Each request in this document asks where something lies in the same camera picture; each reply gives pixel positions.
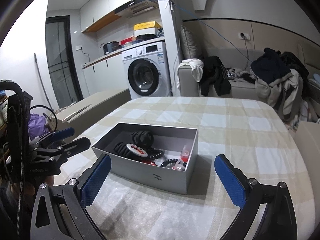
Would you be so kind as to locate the pile of clothes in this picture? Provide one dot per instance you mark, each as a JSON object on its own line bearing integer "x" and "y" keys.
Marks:
{"x": 281, "y": 81}

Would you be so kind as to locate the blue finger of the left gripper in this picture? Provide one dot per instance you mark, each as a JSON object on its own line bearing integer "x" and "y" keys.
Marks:
{"x": 65, "y": 151}
{"x": 52, "y": 137}

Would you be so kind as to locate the purple plastic bag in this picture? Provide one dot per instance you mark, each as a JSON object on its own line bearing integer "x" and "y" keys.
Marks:
{"x": 37, "y": 126}

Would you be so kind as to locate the white round pin badge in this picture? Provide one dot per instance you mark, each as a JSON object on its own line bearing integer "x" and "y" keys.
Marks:
{"x": 137, "y": 150}

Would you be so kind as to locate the grey striped pillow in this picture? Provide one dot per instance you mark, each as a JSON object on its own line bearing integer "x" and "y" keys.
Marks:
{"x": 191, "y": 47}

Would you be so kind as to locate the black garment on sofa arm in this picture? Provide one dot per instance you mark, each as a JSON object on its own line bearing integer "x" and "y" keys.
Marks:
{"x": 214, "y": 74}

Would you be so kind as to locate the grey sofa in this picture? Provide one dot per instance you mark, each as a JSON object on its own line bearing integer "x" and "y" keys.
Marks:
{"x": 240, "y": 88}

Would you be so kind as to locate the wall power socket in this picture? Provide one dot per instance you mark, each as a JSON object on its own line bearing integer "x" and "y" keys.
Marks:
{"x": 244, "y": 36}

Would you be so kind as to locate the red China flag badge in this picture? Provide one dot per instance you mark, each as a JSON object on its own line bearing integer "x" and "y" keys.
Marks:
{"x": 150, "y": 162}

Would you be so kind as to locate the black cooking pot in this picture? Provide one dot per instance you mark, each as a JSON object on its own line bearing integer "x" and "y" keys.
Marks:
{"x": 110, "y": 46}

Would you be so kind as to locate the grey cardboard box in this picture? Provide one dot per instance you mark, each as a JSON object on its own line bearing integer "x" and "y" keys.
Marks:
{"x": 174, "y": 150}

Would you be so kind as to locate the yellow box on washer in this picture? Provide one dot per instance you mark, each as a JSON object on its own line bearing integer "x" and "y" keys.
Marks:
{"x": 147, "y": 25}

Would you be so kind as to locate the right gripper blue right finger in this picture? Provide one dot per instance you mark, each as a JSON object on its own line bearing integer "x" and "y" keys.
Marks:
{"x": 233, "y": 180}

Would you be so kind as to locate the left hand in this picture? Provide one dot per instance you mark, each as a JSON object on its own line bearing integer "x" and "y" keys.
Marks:
{"x": 31, "y": 187}

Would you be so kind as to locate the range hood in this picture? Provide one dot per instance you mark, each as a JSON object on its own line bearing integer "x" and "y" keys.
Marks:
{"x": 135, "y": 7}

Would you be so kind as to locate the dark glass door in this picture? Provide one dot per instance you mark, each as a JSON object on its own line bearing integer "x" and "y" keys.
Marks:
{"x": 60, "y": 61}

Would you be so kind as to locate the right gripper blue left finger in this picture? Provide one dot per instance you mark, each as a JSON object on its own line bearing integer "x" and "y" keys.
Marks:
{"x": 92, "y": 180}

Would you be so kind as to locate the white cloth on sofa arm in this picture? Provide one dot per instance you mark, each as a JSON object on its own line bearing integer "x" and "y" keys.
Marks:
{"x": 196, "y": 66}

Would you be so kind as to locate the black ribbed item in box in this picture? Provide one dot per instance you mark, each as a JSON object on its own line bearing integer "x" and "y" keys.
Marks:
{"x": 121, "y": 150}

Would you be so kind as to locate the white kitchen cabinets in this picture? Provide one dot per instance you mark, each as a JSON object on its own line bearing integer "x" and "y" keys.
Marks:
{"x": 106, "y": 75}

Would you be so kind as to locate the white washing machine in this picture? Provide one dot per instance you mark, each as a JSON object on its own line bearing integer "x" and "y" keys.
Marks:
{"x": 147, "y": 70}

